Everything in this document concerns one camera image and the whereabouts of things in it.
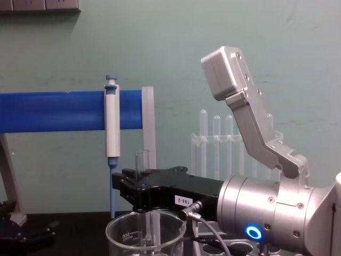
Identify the blue pipette stand grey frame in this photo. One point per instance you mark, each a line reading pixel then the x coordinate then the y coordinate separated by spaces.
pixel 53 112

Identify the clear glass test tube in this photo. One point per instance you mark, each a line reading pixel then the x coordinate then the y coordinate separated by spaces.
pixel 139 160

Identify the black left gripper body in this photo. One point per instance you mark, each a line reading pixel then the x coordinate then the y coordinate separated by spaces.
pixel 8 226

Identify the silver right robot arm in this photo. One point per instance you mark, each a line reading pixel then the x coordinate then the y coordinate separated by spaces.
pixel 253 192

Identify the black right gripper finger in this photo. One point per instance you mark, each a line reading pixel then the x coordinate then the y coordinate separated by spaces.
pixel 138 174
pixel 128 190

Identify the white and blue pipette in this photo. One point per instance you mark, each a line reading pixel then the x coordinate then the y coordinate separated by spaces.
pixel 112 125

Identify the clear plastic test tube rack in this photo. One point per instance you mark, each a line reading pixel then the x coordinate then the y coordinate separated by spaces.
pixel 210 140

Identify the clear glass beaker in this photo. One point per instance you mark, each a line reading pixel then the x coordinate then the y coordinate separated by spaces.
pixel 122 237

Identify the clear plastic test tube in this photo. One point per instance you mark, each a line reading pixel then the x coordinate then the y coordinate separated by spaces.
pixel 269 120

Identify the grey wall socket panel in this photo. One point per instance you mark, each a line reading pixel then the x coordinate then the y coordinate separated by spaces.
pixel 40 5

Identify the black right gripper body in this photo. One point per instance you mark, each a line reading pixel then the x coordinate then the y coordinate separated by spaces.
pixel 186 189

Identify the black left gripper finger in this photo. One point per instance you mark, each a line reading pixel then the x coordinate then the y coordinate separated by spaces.
pixel 44 230

